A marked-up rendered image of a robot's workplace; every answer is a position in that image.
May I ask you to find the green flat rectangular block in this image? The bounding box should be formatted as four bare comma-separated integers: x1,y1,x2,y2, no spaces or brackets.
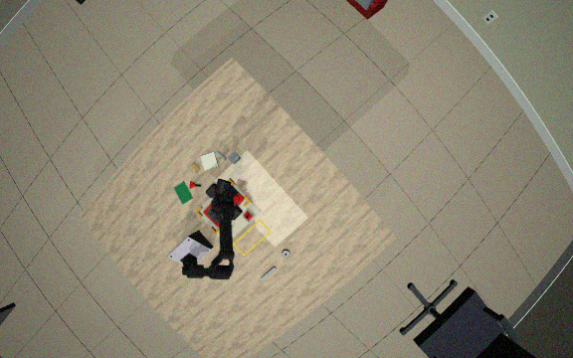
174,182,193,204

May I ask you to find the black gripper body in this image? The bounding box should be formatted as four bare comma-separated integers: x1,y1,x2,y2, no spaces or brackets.
206,183,243,221

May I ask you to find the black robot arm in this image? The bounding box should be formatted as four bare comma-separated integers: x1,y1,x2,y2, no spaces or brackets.
180,179,238,279

